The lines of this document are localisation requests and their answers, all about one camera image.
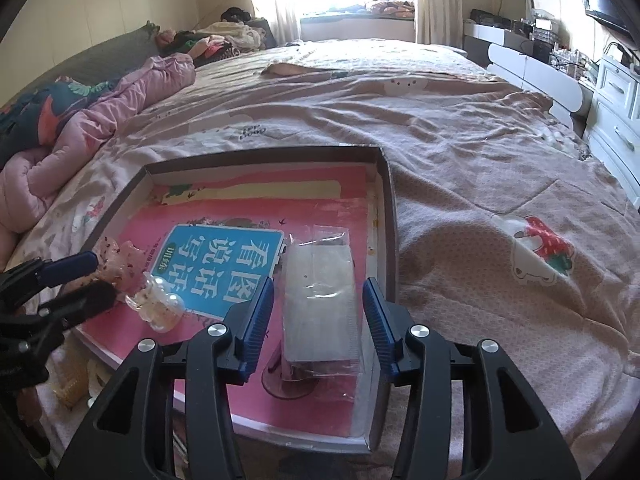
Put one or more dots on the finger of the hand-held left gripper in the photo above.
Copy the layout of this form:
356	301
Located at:
75	262
85	300

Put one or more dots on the beige toothed hair clip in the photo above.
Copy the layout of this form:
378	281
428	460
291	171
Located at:
70	385

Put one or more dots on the pile of clothes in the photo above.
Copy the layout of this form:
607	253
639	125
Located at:
220	42

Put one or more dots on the pink quilt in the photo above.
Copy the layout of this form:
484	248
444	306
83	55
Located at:
100	120

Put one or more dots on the clothes on window seat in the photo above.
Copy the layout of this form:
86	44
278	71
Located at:
390	6

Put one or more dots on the white bed footboard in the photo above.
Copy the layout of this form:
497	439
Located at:
520	67

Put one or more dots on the white dresser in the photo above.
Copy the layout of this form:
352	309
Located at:
615	110

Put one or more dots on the bagged grey ear stud card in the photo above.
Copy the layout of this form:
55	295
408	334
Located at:
320	300

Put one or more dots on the pink speckled claw clip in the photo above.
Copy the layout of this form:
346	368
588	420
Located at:
120	260

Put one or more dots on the clear claw clip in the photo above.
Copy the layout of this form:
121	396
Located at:
160	305

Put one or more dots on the pink book with blue label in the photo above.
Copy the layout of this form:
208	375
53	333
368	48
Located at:
150	230

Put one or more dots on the black television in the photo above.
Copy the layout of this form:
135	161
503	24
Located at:
605	5

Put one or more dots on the sheer white curtain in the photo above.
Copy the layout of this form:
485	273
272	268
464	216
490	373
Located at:
275	5

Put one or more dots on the white window seat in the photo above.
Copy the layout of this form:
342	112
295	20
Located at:
350	27

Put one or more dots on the cream curtain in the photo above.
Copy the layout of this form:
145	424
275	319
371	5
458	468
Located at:
437	0

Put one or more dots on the cloud shaped mirror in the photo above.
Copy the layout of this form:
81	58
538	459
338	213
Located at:
517	0

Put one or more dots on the grey headboard cushion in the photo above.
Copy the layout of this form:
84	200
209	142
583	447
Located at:
100	55

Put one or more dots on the dark floral blanket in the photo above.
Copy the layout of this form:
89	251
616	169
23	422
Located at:
45	100

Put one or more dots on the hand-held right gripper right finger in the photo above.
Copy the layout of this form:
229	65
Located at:
377	330

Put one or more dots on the clear acrylic organizer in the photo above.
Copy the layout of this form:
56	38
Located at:
572	62

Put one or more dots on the dark grey cardboard box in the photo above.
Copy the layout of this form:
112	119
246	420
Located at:
390	210

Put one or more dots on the black box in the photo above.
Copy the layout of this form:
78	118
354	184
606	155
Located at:
487	17

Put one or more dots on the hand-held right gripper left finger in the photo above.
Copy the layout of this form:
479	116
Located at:
255	330

